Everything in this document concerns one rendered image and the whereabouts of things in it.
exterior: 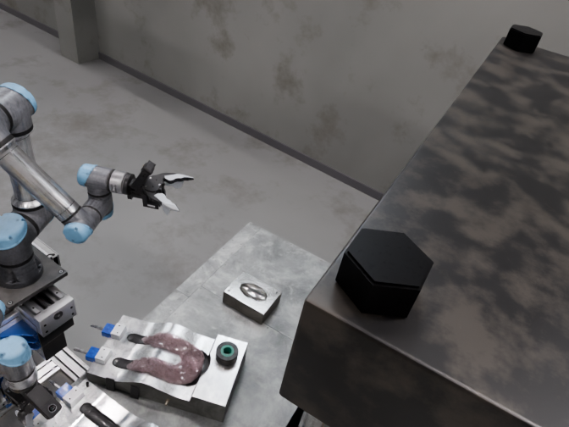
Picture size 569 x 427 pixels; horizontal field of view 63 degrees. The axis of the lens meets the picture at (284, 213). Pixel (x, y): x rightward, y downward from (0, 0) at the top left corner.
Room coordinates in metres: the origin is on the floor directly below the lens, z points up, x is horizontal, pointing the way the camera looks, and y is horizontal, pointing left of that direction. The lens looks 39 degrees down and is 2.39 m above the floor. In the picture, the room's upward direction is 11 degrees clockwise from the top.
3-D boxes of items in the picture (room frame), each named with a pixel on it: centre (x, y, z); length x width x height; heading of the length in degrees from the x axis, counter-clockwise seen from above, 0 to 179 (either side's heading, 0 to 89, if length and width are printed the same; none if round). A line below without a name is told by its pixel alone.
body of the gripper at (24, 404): (0.62, 0.62, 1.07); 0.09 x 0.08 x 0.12; 67
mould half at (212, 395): (0.93, 0.30, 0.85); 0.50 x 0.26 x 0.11; 84
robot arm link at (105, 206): (1.15, 0.61, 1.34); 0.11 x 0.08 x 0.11; 178
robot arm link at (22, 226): (1.05, 0.88, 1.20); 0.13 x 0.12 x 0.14; 178
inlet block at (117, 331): (1.00, 0.57, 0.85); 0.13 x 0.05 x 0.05; 84
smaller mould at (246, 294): (1.31, 0.07, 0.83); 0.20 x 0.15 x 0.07; 67
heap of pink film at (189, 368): (0.92, 0.31, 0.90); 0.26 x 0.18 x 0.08; 84
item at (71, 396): (0.73, 0.59, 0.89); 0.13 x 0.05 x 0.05; 67
